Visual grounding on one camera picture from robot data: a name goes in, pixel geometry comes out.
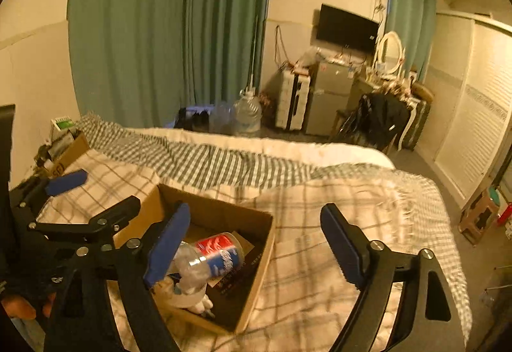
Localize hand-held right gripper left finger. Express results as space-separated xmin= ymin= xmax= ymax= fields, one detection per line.
xmin=44 ymin=202 xmax=192 ymax=352

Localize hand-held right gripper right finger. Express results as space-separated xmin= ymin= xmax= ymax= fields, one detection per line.
xmin=320 ymin=203 xmax=467 ymax=352

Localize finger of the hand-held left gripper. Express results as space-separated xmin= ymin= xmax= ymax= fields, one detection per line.
xmin=27 ymin=196 xmax=141 ymax=250
xmin=10 ymin=170 xmax=89 ymax=222

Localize crushed cola plastic bottle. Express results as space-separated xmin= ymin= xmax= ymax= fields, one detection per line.
xmin=172 ymin=231 xmax=245 ymax=297

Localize white plastic spray bottle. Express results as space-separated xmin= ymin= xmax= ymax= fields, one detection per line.
xmin=154 ymin=276 xmax=217 ymax=319

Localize large cardboard box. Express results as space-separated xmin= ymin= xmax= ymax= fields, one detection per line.
xmin=114 ymin=183 xmax=276 ymax=334

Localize dark box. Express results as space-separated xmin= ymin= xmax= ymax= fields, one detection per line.
xmin=206 ymin=230 xmax=273 ymax=331

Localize person's left hand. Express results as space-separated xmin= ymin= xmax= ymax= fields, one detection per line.
xmin=0 ymin=293 xmax=57 ymax=321

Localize small cardboard box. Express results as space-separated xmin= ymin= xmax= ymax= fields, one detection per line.
xmin=34 ymin=130 xmax=91 ymax=181

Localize green white carton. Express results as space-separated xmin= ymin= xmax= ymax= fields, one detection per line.
xmin=51 ymin=118 xmax=76 ymax=134

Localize bed with checked blanket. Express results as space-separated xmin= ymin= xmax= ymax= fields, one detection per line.
xmin=78 ymin=114 xmax=473 ymax=341

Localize white quilt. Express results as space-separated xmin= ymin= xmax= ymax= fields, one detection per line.
xmin=128 ymin=127 xmax=395 ymax=169

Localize black jacket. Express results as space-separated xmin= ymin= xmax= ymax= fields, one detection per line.
xmin=340 ymin=93 xmax=412 ymax=153

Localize white chair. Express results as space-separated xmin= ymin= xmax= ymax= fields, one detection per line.
xmin=385 ymin=99 xmax=415 ymax=155

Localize cluster of empty clear bottles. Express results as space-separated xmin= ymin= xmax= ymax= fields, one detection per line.
xmin=210 ymin=102 xmax=236 ymax=134

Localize small wooden stool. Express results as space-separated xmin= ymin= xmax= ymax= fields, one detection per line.
xmin=459 ymin=186 xmax=503 ymax=245

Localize small grey fridge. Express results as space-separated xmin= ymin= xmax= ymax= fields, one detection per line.
xmin=305 ymin=61 xmax=357 ymax=136

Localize white ribbed suitcase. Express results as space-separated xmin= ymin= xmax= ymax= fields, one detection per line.
xmin=275 ymin=70 xmax=312 ymax=132

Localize large clear water jug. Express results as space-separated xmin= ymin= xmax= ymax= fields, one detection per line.
xmin=233 ymin=90 xmax=263 ymax=136

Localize dark floral bag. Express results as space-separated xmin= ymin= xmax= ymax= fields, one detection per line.
xmin=258 ymin=92 xmax=277 ymax=114

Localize dressing table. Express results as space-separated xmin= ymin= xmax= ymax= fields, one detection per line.
xmin=336 ymin=74 xmax=403 ymax=136

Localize wide green curtain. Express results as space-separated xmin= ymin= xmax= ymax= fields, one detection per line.
xmin=68 ymin=0 xmax=193 ymax=129
xmin=182 ymin=0 xmax=275 ymax=129

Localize clear plastic bag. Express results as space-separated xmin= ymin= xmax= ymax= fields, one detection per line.
xmin=298 ymin=48 xmax=321 ymax=69

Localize white louvred wardrobe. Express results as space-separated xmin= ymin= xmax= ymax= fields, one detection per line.
xmin=414 ymin=12 xmax=512 ymax=209

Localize white oval vanity mirror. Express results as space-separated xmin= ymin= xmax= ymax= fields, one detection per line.
xmin=374 ymin=31 xmax=404 ymax=77

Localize white mop pole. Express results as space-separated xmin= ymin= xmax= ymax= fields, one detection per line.
xmin=250 ymin=15 xmax=259 ymax=91

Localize narrow green curtain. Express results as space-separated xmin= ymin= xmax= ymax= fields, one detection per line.
xmin=384 ymin=0 xmax=439 ymax=73

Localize hanging wall cables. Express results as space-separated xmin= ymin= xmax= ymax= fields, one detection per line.
xmin=274 ymin=25 xmax=297 ymax=69

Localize black wall television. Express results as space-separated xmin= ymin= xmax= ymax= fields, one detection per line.
xmin=316 ymin=4 xmax=380 ymax=53

